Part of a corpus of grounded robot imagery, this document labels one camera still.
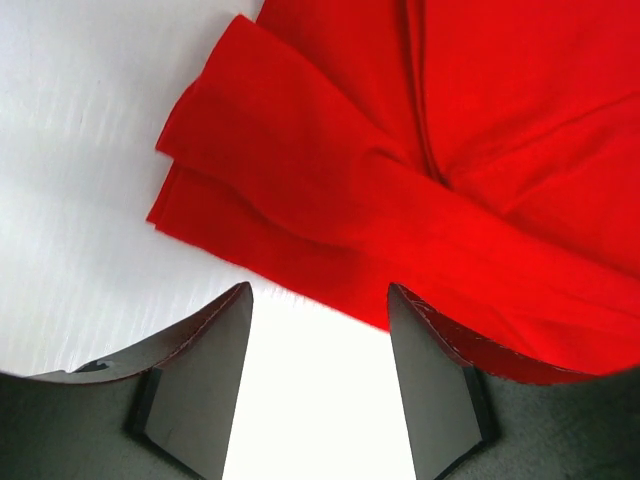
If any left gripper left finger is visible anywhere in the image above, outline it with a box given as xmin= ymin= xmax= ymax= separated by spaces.
xmin=1 ymin=282 xmax=253 ymax=479

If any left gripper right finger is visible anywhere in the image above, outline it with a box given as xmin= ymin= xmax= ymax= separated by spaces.
xmin=387 ymin=284 xmax=639 ymax=479

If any red t-shirt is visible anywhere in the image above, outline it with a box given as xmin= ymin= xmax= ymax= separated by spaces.
xmin=148 ymin=1 xmax=639 ymax=383

